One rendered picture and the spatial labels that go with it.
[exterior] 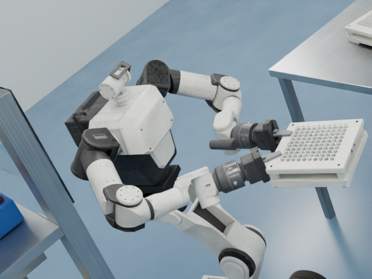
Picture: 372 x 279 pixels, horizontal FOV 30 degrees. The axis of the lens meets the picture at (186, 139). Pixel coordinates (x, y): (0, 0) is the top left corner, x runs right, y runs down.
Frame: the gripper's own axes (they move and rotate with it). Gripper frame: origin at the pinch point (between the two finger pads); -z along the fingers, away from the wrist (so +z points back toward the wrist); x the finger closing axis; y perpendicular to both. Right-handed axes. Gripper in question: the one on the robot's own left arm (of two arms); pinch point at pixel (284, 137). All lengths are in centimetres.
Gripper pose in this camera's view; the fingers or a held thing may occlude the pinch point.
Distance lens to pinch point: 224.8
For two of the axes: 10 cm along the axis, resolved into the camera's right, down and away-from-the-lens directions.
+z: -7.6, -0.2, 6.4
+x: 3.7, 8.0, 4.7
